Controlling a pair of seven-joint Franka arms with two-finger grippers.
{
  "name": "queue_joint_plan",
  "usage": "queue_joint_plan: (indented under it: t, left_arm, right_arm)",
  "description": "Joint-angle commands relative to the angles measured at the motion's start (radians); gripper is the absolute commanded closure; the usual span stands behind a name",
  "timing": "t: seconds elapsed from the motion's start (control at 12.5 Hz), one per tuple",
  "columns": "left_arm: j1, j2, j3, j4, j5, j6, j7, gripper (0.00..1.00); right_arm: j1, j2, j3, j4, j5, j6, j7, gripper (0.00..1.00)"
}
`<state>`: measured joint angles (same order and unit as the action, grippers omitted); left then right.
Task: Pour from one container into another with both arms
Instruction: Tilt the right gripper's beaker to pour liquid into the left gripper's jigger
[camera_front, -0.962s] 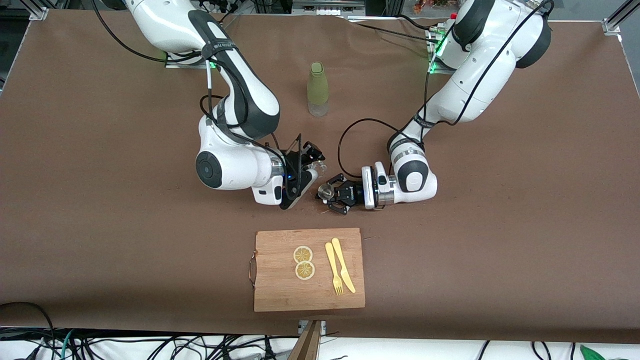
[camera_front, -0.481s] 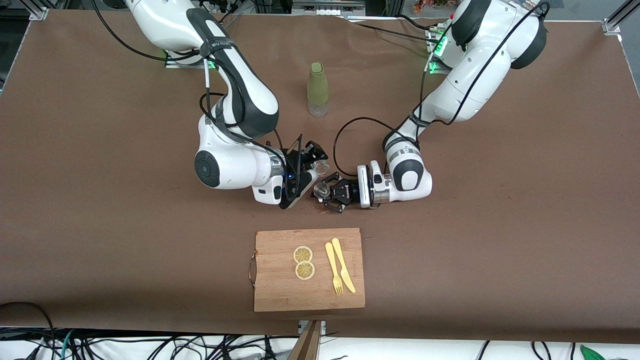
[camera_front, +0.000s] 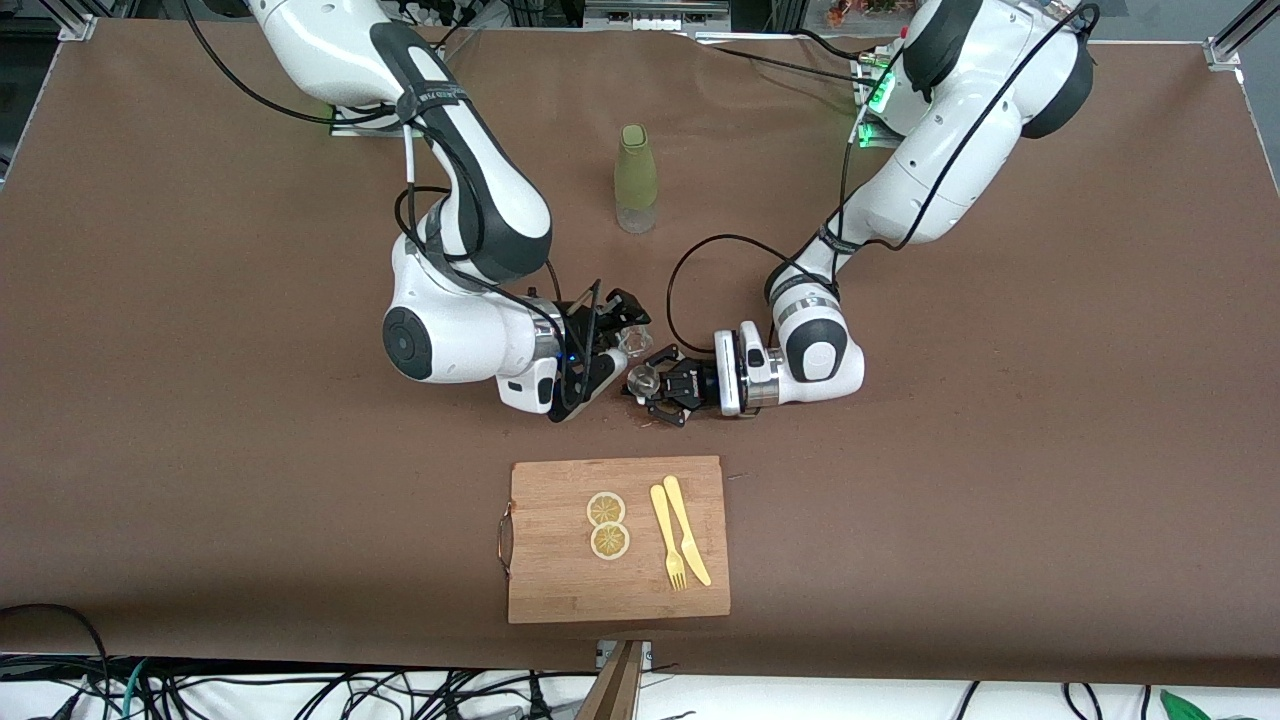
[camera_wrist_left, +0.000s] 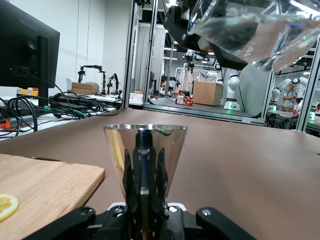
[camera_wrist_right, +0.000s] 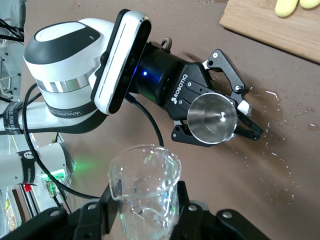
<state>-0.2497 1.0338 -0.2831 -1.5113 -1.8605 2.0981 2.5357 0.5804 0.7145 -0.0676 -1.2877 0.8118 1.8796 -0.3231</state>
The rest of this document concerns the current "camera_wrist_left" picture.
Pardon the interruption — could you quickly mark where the clear glass measuring cup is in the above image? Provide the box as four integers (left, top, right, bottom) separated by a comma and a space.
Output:
186, 0, 320, 73

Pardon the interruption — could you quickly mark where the steel cone jigger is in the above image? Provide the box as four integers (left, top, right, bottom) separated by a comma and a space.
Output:
103, 124, 188, 240

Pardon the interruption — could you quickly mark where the person in patterned shirt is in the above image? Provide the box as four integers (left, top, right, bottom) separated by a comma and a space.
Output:
281, 83, 298, 113

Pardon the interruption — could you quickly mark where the aluminium frame rail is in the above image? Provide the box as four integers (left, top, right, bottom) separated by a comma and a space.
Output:
143, 102, 266, 126

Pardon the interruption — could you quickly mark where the red patterned box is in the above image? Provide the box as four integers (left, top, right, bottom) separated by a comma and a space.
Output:
174, 94, 195, 107

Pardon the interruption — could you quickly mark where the large wooden crate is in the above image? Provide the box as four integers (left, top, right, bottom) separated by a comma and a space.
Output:
192, 81, 224, 107

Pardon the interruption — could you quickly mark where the yellow lemon slice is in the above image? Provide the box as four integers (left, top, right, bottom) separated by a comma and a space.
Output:
0, 193, 20, 223

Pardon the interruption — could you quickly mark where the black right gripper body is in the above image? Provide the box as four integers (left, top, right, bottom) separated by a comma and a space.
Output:
177, 0, 197, 16

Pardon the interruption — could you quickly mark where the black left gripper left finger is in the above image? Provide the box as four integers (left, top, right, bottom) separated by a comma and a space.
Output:
22, 202, 131, 240

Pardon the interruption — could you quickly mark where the black computer monitor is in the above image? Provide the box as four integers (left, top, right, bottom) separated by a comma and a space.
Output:
0, 0, 61, 107

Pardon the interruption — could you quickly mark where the aluminium frame post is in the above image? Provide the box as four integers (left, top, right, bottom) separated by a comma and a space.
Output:
123, 0, 141, 109

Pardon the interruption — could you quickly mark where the brown cardboard box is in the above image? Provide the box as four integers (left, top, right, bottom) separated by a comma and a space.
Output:
71, 81, 100, 95

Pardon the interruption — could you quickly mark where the brown table cover sheet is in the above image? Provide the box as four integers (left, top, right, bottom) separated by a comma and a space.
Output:
0, 107, 320, 240

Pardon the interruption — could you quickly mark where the wooden cutting board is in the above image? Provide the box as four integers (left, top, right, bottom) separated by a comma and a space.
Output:
0, 153, 106, 240

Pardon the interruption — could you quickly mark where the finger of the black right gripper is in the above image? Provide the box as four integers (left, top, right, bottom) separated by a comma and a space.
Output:
162, 5, 249, 71

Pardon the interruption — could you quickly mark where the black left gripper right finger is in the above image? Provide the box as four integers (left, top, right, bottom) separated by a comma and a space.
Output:
163, 202, 259, 240

